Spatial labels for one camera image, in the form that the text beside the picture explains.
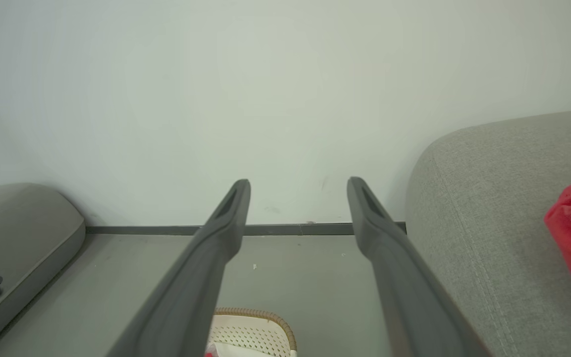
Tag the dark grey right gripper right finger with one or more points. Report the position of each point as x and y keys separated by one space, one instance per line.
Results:
x=394 y=277

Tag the dark wall baseboard strip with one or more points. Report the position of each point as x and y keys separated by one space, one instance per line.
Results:
x=285 y=229

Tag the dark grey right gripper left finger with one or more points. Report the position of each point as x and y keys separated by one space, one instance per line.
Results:
x=201 y=277

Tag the cream perforated laundry basket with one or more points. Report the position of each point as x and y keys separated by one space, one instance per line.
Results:
x=251 y=329

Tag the grey fabric sofa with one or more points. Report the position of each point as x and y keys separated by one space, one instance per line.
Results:
x=488 y=198

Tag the white and red garment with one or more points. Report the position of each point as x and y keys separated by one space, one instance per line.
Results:
x=246 y=352

